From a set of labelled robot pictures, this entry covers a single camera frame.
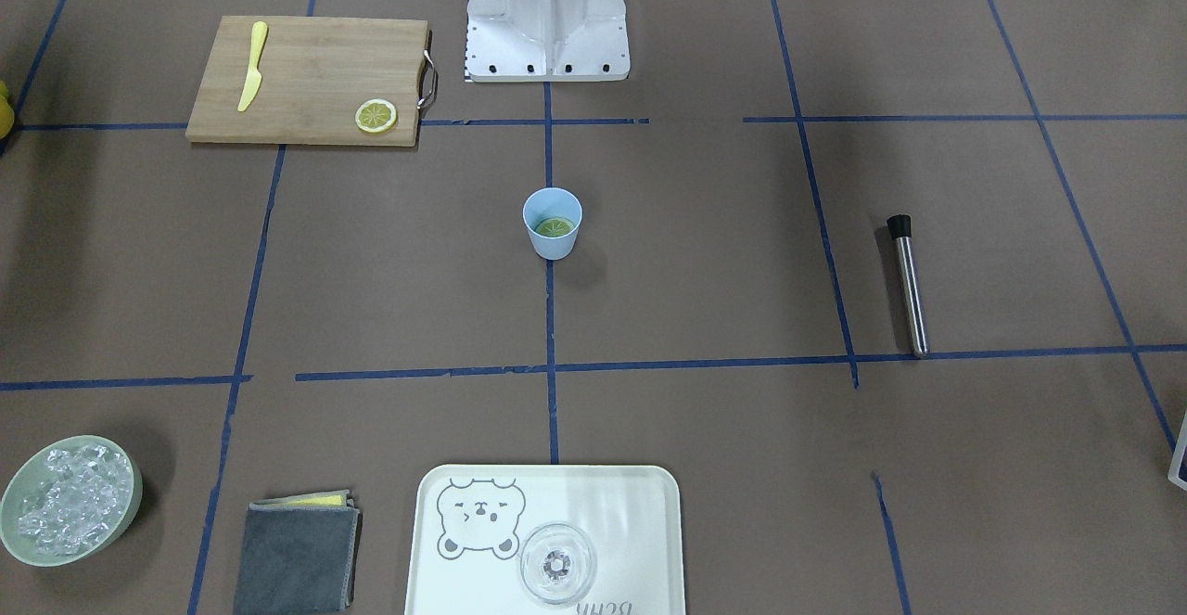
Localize yellow lemon half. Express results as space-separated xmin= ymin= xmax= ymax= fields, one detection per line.
xmin=533 ymin=216 xmax=576 ymax=237

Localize steel muddler black tip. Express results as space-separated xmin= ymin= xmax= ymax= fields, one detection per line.
xmin=887 ymin=214 xmax=931 ymax=360

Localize light blue paper cup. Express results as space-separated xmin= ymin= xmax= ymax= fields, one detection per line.
xmin=522 ymin=188 xmax=582 ymax=261

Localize whole yellow lemon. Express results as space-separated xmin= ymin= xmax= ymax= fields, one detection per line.
xmin=0 ymin=80 xmax=15 ymax=141

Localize cream bear serving tray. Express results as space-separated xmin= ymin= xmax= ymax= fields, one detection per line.
xmin=404 ymin=464 xmax=686 ymax=614

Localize clear wine glass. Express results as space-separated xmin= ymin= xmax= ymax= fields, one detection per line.
xmin=518 ymin=521 xmax=597 ymax=607

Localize wooden cutting board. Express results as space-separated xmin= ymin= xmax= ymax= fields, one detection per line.
xmin=185 ymin=15 xmax=434 ymax=148

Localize grey folded cloth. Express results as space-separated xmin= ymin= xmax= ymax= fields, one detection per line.
xmin=233 ymin=490 xmax=362 ymax=614

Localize yellow plastic knife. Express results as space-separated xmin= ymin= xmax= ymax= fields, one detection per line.
xmin=236 ymin=20 xmax=269 ymax=112

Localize green bowl of ice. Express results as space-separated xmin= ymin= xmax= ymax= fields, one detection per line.
xmin=4 ymin=436 xmax=144 ymax=568

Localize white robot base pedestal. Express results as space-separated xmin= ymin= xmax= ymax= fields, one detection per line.
xmin=464 ymin=0 xmax=631 ymax=83

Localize white wire cup rack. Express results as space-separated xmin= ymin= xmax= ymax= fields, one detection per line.
xmin=1167 ymin=414 xmax=1187 ymax=492

